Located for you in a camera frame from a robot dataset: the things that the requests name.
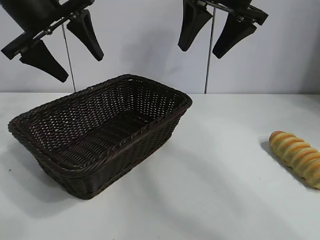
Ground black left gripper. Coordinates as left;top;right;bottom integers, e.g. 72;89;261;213
0;0;105;83

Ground long golden ridged bread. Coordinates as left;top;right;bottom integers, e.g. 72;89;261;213
269;130;320;190

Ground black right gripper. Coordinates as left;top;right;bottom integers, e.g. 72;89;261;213
177;0;270;60

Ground dark brown woven basket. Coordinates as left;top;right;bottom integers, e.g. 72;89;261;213
7;73;194;200

